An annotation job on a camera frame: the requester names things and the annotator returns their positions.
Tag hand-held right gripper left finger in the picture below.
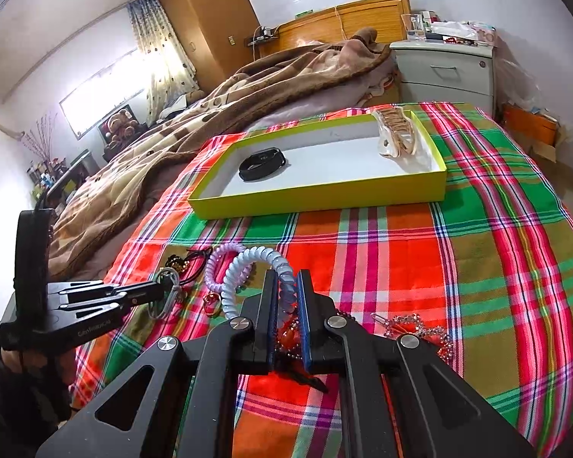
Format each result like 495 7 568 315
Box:
36 269 287 458

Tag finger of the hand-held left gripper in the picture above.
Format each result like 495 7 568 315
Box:
52 296 141 321
48 281 166 304

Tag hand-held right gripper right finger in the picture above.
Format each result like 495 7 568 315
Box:
293 269 538 458

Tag dark beaded bracelet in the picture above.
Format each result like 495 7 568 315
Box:
272 310 359 394

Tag silver carabiner clip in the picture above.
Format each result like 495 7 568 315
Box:
148 267 185 320

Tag black hair tie gold bead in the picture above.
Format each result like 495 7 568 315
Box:
166 248 215 287

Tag blue spiral hair tie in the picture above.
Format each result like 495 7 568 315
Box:
220 247 299 321

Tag purple spiral hair tie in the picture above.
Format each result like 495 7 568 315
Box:
204 243 249 292

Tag pink rhinestone hair clip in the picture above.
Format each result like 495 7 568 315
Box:
370 312 454 363

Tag yellow-green shallow box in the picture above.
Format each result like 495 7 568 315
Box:
187 110 448 220

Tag person's left forearm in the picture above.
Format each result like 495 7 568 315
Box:
0 350 73 444

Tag person's left hand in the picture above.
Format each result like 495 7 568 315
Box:
0 349 32 374

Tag shelf with bottles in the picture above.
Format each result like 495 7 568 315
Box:
26 150 94 206

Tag dried branches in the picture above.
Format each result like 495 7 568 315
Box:
21 112 60 160

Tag plaid cloth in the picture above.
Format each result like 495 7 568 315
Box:
71 100 573 458

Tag brown patterned blanket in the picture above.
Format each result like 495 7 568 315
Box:
48 26 397 282

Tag brown teddy bear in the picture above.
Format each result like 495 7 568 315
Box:
98 105 146 146

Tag window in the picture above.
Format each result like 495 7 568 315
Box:
60 52 146 141

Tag gold hair claw clip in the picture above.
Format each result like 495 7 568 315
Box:
372 107 423 158

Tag mauve bed sheet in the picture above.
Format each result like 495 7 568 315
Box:
248 52 402 129

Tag dotted curtain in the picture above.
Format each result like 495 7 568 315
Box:
126 0 199 127

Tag black power strip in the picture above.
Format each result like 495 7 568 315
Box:
246 26 280 46

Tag wooden wardrobe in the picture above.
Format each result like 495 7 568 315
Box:
157 0 261 84

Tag grey nightstand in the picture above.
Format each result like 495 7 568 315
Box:
389 40 500 115

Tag cardboard box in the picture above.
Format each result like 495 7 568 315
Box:
530 140 560 162

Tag orange box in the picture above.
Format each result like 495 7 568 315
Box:
501 105 559 146

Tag wooden headboard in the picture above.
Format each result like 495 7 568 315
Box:
258 0 411 60

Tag clear glass tumbler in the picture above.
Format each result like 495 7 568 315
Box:
401 13 428 39

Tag clear plastic bag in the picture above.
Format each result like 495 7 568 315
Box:
499 52 540 106

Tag nightstand clutter pile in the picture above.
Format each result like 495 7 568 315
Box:
427 10 500 48

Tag black bracelet band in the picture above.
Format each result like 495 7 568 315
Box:
239 148 288 182

